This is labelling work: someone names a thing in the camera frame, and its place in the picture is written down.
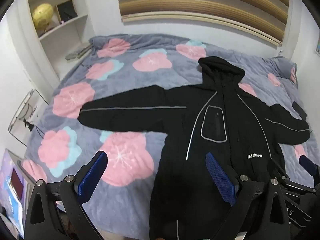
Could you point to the wall picture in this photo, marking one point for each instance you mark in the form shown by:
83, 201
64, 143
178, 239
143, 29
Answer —
317, 47

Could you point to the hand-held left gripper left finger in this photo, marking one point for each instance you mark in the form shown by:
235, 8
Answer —
91, 177

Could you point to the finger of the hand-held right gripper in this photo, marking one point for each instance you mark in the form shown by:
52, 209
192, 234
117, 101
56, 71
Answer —
282, 172
308, 165

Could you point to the golden globe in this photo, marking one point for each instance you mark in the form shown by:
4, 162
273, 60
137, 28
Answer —
43, 15

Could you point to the black box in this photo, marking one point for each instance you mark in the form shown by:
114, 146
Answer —
65, 11

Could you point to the stack of flat books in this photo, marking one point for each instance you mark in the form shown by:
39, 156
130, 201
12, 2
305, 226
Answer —
78, 51

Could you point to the black hooded jacket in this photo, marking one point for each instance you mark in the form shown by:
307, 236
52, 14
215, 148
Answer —
207, 130

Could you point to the white paper sheet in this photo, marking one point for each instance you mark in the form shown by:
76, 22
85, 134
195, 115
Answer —
25, 110

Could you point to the white bookshelf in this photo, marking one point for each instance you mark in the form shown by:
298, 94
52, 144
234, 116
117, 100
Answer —
58, 12

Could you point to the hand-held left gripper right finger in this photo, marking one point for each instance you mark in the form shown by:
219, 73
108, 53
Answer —
221, 180

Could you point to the grey floral pillow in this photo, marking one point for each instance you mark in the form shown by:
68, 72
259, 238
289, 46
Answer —
282, 66

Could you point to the black phone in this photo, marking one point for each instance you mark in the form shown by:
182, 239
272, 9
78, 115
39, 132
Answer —
299, 110

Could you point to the striped window blind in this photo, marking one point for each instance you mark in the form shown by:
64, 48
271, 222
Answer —
205, 2

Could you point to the grey floral blanket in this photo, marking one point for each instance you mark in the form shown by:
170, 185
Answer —
120, 90

